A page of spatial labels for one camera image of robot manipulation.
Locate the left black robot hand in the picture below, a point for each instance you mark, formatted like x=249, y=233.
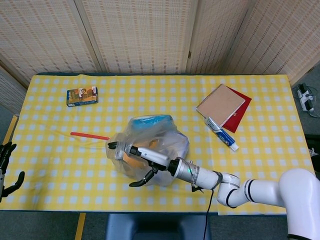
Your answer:
x=6, y=152

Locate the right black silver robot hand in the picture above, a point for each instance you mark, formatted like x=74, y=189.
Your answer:
x=152, y=156

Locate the yellow white checked tablecloth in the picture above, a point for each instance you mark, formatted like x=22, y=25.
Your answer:
x=75, y=175

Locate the transparent plastic bag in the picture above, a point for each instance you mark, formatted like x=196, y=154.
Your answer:
x=170, y=140

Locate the red stick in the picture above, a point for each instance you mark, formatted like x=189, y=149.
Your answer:
x=90, y=136

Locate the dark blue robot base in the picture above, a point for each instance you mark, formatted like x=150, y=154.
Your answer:
x=155, y=227

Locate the beige woven folding screen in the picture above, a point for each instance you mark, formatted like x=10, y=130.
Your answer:
x=140, y=35

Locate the red booklet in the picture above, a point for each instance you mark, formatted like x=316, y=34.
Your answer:
x=240, y=115

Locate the small blue orange carton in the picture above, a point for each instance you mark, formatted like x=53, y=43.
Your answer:
x=82, y=96

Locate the white blue toothpaste tube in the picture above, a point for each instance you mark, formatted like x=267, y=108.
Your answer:
x=222, y=136

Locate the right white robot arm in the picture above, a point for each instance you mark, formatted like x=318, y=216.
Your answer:
x=262, y=190

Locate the blue box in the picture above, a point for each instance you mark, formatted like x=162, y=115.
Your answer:
x=150, y=122

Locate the orange soft item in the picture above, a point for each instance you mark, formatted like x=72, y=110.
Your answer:
x=132, y=162

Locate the brown spiral notebook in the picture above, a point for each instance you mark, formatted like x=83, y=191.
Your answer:
x=220, y=105

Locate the white power strip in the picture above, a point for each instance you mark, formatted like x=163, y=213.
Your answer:
x=305, y=97

